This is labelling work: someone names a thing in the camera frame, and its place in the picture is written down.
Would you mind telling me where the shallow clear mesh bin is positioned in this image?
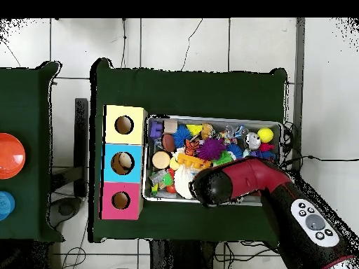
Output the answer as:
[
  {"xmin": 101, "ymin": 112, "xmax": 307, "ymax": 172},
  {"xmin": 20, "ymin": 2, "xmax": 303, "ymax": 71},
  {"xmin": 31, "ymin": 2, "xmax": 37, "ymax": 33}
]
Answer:
[{"xmin": 144, "ymin": 114, "xmax": 283, "ymax": 207}]

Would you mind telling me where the wooden box with three holes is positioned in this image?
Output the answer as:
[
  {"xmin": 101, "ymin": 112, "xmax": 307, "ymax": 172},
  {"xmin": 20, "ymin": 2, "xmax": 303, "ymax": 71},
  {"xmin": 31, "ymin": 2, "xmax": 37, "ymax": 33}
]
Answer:
[{"xmin": 100, "ymin": 104, "xmax": 148, "ymax": 221}]

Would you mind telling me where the blue spiky ball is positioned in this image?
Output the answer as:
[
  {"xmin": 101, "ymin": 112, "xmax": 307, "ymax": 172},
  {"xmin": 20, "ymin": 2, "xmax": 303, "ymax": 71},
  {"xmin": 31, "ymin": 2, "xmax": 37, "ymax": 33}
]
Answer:
[{"xmin": 171, "ymin": 125, "xmax": 193, "ymax": 149}]

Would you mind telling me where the orange toy building block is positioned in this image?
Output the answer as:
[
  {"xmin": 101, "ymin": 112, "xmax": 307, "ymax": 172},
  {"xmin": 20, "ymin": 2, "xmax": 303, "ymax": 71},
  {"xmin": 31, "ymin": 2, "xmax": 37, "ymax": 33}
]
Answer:
[{"xmin": 176, "ymin": 152, "xmax": 212, "ymax": 172}]

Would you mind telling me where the toy hamburger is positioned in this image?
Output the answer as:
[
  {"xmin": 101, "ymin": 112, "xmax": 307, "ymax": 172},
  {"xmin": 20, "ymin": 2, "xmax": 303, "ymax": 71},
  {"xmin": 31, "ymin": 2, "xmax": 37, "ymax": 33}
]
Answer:
[{"xmin": 151, "ymin": 151, "xmax": 172, "ymax": 170}]

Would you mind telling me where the purple toy block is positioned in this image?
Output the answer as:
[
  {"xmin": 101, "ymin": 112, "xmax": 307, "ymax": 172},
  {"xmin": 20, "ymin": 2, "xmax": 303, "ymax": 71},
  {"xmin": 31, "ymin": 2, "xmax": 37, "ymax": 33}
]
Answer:
[{"xmin": 149, "ymin": 121, "xmax": 164, "ymax": 139}]

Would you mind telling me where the purple spiky ball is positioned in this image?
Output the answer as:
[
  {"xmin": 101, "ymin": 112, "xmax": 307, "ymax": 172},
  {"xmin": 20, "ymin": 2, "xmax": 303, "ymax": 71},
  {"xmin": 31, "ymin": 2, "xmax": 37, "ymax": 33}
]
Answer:
[{"xmin": 196, "ymin": 137, "xmax": 226, "ymax": 162}]

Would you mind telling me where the cream knitted cloth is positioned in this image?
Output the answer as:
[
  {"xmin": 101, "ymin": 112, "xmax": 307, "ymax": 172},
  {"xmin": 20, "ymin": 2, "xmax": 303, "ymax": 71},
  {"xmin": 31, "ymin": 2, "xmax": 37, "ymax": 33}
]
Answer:
[{"xmin": 173, "ymin": 164, "xmax": 197, "ymax": 200}]

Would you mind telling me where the green spiky ball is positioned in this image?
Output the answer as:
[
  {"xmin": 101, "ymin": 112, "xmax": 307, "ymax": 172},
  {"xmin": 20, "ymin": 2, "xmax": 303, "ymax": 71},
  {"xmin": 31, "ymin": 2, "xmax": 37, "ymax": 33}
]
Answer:
[{"xmin": 212, "ymin": 151, "xmax": 235, "ymax": 168}]

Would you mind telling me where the dark green table cloth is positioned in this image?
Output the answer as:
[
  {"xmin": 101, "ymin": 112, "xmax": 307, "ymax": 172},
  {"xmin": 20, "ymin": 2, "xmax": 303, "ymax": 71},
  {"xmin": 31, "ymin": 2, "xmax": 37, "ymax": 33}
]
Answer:
[
  {"xmin": 0, "ymin": 60, "xmax": 64, "ymax": 243},
  {"xmin": 89, "ymin": 57, "xmax": 289, "ymax": 249}
]

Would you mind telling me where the plain yellow ball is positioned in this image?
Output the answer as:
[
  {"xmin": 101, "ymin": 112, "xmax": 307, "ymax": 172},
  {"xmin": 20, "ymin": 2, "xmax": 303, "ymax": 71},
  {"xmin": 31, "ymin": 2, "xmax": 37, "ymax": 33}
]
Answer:
[{"xmin": 257, "ymin": 127, "xmax": 275, "ymax": 144}]

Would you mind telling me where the orange round disc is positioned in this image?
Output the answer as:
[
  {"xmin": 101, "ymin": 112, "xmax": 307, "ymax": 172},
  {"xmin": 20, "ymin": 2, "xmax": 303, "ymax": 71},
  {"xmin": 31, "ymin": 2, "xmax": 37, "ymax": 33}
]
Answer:
[{"xmin": 0, "ymin": 132, "xmax": 27, "ymax": 180}]

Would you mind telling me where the blue round disc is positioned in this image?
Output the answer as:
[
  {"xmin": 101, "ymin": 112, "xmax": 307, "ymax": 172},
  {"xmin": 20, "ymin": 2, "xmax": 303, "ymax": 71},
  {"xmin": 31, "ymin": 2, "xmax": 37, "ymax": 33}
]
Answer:
[{"xmin": 0, "ymin": 190, "xmax": 16, "ymax": 221}]

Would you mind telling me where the black cable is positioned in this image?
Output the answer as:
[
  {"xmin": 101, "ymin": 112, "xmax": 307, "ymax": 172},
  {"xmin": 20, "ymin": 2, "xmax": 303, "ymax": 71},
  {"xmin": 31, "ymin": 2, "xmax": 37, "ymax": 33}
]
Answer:
[{"xmin": 283, "ymin": 153, "xmax": 359, "ymax": 169}]

